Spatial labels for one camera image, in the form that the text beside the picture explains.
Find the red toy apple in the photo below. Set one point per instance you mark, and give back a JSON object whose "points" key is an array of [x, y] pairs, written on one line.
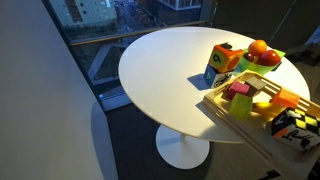
{"points": [[268, 58]]}

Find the white table pedestal base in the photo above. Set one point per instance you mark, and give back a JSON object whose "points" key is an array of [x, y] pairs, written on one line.
{"points": [[181, 150]]}

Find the green bowl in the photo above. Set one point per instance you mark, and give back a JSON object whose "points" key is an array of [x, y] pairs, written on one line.
{"points": [[258, 69]]}

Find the orange toy fruit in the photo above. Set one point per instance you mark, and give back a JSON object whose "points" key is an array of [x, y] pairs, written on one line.
{"points": [[257, 47]]}

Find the yellow-green toy block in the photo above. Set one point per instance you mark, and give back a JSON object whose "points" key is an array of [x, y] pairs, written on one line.
{"points": [[240, 105]]}

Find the dark red toy plum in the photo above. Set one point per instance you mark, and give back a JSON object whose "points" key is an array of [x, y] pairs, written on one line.
{"points": [[248, 57]]}

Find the wooden tray box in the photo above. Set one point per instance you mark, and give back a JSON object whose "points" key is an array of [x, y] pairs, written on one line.
{"points": [[233, 123]]}

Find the orange printed soft cube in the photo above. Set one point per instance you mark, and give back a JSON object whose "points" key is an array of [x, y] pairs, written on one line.
{"points": [[225, 57]]}

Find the grey toy block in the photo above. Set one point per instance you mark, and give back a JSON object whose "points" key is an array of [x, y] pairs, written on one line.
{"points": [[256, 85]]}

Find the black yellow checkered soft cube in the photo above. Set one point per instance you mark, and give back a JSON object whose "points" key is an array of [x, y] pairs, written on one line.
{"points": [[296, 130]]}

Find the thin dark pole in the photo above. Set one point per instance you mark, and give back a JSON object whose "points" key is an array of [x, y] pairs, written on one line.
{"points": [[283, 21]]}

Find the orange toy block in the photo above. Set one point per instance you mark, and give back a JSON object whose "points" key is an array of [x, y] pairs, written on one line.
{"points": [[285, 99]]}

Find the window railing bar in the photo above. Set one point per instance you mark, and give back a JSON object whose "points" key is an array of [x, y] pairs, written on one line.
{"points": [[133, 33]]}

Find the yellow toy banana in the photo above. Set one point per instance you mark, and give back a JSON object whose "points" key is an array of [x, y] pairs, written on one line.
{"points": [[266, 108]]}

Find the pink toy block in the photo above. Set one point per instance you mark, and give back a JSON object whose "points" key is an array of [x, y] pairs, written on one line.
{"points": [[238, 89]]}

